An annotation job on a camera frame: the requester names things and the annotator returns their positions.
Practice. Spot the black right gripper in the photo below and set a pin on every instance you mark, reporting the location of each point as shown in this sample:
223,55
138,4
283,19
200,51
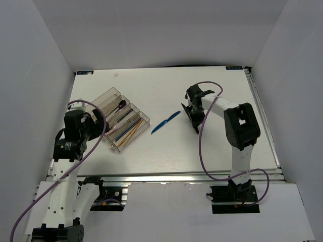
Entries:
195,120

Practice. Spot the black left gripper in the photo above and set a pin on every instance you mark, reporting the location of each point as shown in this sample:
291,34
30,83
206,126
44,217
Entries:
98,127

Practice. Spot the black knife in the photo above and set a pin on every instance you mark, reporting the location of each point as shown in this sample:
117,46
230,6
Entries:
186,109

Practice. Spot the blue metallic knife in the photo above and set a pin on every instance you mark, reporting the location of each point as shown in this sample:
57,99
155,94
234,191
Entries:
165,122

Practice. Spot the black round spoon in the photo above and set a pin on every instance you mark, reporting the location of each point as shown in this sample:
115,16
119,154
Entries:
121,105

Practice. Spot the green handled silver fork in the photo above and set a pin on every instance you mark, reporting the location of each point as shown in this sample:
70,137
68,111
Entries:
124,115

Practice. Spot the yellow chopstick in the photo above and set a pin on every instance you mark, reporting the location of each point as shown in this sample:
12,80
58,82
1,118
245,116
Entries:
131,133

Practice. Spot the blue chopstick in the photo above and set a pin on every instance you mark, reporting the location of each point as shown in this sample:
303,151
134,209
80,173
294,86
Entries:
127,129

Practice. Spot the pink handled fork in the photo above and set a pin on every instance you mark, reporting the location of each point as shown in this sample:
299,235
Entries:
121,126

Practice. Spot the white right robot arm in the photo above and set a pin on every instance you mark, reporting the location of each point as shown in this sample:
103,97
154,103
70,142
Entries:
241,128

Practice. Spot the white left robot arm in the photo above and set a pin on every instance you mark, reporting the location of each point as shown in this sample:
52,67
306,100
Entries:
70,201

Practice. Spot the right blue corner label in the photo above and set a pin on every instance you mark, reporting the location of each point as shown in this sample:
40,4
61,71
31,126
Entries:
231,68

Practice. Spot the blue corner label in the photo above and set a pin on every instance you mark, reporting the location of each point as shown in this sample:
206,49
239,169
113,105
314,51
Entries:
231,68
86,72

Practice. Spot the clear plastic compartment organizer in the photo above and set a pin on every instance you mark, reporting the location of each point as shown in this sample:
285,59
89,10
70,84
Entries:
107,102

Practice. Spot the left blue corner label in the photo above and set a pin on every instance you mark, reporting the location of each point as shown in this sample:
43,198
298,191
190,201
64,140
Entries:
86,72

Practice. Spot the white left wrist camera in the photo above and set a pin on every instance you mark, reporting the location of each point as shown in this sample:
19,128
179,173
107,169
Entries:
78,106

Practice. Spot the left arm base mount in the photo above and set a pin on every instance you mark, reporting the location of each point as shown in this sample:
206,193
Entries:
109,198

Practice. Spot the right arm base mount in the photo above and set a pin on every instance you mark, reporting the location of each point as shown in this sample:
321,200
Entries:
223,201

